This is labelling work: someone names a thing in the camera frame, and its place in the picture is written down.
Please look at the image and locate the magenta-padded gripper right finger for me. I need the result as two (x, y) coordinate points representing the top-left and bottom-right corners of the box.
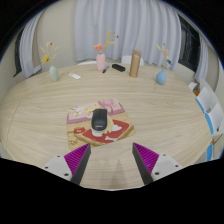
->
(131, 142), (183, 186)

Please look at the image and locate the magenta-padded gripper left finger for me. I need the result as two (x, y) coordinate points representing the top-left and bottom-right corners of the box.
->
(42, 143), (92, 186)

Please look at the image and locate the black computer mouse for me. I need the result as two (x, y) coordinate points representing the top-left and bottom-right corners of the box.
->
(90, 108), (109, 132)

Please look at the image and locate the cartoon dog print mouse pad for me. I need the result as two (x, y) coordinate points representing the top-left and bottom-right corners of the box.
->
(65, 97), (137, 151)

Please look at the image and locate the white and blue chairs group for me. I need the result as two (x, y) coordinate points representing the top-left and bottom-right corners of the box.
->
(188, 81), (224, 163)

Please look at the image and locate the blue vase with dried flowers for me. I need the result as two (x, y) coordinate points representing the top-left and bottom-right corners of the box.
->
(155, 42), (174, 86)

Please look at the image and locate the small white remote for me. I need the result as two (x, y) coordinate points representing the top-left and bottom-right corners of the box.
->
(68, 72), (82, 81)

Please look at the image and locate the green vase with yellow flowers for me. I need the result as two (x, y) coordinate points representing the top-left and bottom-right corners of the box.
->
(40, 41), (60, 82)

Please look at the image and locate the gold metal bottle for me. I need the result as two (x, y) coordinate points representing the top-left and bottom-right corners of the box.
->
(129, 49), (143, 79)

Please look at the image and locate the small black box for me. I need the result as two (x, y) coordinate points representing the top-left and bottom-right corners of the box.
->
(111, 63), (127, 73)

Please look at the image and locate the pink vase with dried flowers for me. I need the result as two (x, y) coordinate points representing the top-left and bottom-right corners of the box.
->
(93, 30), (120, 72)

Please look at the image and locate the white chair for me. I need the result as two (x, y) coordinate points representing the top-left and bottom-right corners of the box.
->
(120, 54), (145, 67)

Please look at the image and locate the narrow white curtain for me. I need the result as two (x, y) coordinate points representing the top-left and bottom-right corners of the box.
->
(194, 33), (210, 83)
(18, 9), (46, 79)

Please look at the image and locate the dark window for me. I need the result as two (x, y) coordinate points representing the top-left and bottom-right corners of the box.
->
(178, 14), (201, 73)
(13, 29), (25, 78)

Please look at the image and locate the wide white curtain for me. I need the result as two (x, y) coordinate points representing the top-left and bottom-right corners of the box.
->
(73, 0), (183, 69)

